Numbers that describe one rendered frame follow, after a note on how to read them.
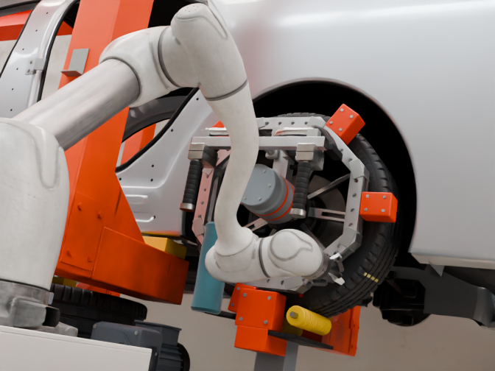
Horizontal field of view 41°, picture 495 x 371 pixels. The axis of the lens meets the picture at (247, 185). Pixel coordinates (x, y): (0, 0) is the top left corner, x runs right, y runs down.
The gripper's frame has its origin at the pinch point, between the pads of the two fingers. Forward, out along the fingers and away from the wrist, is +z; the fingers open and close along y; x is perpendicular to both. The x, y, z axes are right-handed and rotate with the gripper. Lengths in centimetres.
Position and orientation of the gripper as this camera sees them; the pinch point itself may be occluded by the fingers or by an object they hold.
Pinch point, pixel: (336, 277)
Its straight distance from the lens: 194.4
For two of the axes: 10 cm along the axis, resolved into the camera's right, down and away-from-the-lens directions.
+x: -5.2, -6.9, 5.0
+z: 4.2, 3.1, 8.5
